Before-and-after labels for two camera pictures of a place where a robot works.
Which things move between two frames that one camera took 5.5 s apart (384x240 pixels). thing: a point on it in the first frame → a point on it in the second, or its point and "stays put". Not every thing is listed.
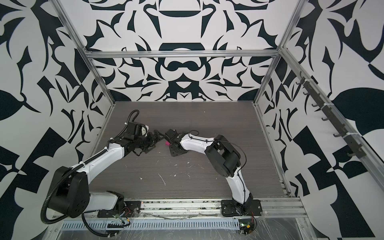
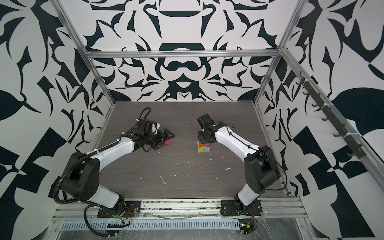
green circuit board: [246, 226] stays put
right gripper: [172, 153] → [200, 138]
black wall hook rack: [346, 134] stays put
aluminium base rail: [212, 209] stays put
